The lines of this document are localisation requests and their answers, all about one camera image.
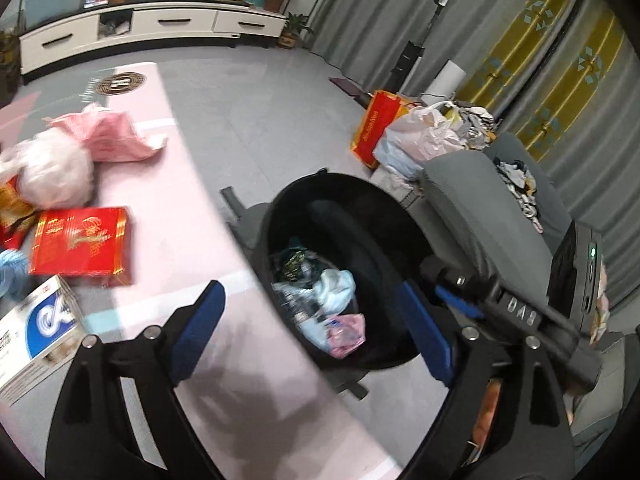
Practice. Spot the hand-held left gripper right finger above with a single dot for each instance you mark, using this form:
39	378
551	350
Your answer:
425	330

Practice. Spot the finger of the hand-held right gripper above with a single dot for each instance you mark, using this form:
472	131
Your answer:
457	302
510	305

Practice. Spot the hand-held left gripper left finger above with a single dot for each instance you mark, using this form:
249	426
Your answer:
197	330

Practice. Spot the black trash bin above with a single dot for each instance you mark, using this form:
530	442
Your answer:
350	220

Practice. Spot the white translucent plastic bag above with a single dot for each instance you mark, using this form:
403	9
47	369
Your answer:
55	170

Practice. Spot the red gold snack packet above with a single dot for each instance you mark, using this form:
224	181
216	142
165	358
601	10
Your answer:
12	205

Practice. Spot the pink crumpled packet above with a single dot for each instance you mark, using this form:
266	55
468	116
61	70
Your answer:
345	332

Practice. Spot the light blue crumpled bag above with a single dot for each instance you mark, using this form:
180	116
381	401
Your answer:
335	285

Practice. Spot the clear crumpled plastic wrapper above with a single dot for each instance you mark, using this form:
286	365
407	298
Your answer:
295	300

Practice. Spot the patterned cloth on sofa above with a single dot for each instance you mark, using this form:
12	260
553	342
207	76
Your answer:
520	185

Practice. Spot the dark green crumpled packet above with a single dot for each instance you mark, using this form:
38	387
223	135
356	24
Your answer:
295	262

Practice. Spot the grey sofa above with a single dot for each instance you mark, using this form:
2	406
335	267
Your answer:
475	185

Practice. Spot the grey flat box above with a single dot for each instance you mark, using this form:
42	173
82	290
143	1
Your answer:
395	185

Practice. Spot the red gold flat box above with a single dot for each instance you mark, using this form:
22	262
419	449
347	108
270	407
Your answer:
80	240

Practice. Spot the pale blue shopping bag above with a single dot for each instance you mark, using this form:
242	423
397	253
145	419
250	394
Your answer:
400	162

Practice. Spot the white blue cardboard box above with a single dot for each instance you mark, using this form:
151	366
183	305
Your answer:
45	320

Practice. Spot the white pink shopping bag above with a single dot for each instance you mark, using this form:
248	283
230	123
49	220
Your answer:
420	130

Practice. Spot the pile of patterned clothes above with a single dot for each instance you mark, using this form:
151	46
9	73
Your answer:
477	125

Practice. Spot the light blue plastic bag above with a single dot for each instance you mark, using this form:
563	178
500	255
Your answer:
12	270

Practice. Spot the red yellow gift bag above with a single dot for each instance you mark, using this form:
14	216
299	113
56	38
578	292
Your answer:
375	125

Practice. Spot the pink plastic bag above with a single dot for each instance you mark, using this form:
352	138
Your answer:
110	130

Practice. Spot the white paper roll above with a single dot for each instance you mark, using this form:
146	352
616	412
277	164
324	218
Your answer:
447	80

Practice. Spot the dark flat board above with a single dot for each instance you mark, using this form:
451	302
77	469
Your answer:
350	87

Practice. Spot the upright vacuum cleaner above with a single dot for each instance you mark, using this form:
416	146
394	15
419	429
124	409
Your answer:
410	60

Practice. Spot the yellow patterned curtain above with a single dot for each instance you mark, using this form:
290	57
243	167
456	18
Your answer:
545	35

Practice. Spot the grey curtain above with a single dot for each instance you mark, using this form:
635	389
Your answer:
380	10

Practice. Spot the white tv cabinet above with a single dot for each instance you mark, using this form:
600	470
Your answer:
170	22

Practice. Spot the small potted plant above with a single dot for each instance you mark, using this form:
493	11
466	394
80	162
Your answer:
295	30

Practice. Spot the bushy potted plant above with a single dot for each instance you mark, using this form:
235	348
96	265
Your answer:
7	55

